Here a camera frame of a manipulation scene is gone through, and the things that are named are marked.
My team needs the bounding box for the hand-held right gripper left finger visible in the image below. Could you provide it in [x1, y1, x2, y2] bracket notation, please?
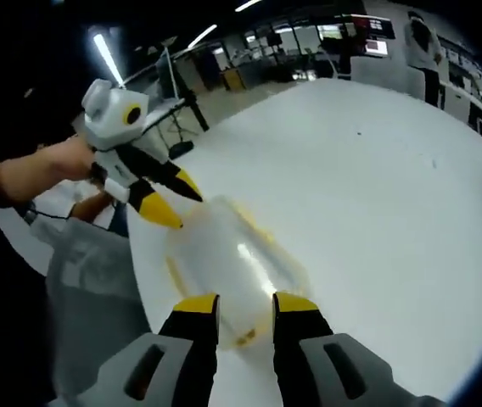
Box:
[77, 292, 221, 407]

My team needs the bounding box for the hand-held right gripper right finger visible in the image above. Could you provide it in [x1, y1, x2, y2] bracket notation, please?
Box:
[271, 290, 448, 407]

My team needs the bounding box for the clear plastic bag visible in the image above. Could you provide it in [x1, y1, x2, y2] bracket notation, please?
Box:
[164, 193, 312, 351]

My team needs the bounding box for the black monitor stand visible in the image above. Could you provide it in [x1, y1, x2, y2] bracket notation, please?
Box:
[183, 91, 209, 131]

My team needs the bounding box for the computer monitor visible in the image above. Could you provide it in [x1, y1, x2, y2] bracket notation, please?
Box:
[157, 53, 182, 102]

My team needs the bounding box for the grey mesh office chair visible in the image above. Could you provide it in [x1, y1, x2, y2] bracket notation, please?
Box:
[45, 224, 157, 407]

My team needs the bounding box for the wooden cabinet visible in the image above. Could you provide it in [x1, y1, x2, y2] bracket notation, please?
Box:
[221, 67, 249, 92]

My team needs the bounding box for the white chair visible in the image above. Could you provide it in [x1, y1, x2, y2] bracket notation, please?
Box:
[404, 67, 427, 101]
[349, 54, 407, 92]

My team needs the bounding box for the small pink screen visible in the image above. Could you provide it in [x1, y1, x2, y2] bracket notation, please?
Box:
[363, 36, 389, 57]

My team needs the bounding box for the white office desk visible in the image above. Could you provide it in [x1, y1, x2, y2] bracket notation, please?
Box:
[438, 82, 472, 120]

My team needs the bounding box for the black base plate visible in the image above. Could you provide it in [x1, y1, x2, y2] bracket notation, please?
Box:
[168, 142, 195, 161]

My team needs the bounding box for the black cable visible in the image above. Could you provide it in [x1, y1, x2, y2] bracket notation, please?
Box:
[22, 203, 111, 232]

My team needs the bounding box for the dark wall screen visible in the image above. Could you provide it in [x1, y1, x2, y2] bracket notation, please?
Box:
[350, 14, 395, 39]

